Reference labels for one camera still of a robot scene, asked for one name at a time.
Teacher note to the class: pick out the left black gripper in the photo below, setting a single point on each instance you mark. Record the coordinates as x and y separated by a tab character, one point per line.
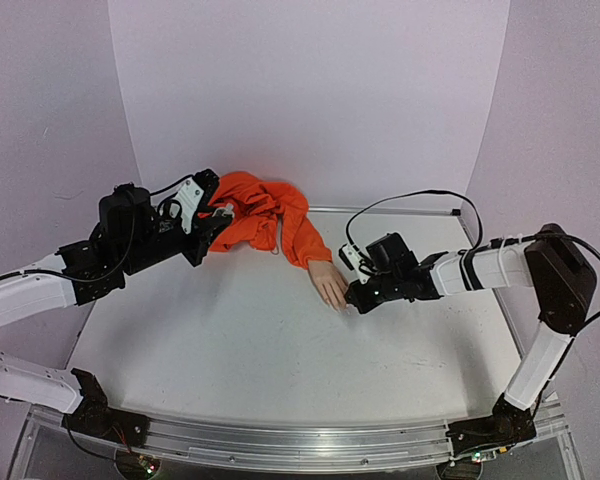
205	234

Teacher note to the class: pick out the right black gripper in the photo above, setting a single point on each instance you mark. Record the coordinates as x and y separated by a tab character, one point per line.
362	295

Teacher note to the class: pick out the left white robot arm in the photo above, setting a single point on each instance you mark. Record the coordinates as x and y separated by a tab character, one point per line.
131	235

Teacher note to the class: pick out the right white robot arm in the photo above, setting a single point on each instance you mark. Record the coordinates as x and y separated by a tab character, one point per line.
548	262

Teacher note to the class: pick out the mannequin hand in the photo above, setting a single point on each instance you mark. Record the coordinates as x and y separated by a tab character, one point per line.
329	283

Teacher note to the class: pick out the orange crumpled garment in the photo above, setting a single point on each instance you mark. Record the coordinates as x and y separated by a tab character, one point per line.
268	216

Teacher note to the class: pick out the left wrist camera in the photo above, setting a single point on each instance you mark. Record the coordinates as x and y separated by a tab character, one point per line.
188	197

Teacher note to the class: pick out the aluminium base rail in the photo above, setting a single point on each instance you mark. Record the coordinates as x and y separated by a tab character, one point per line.
163	447

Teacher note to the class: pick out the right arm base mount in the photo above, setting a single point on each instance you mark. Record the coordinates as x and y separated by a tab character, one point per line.
504	428

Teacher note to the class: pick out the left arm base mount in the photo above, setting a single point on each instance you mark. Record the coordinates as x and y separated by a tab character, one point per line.
95	418

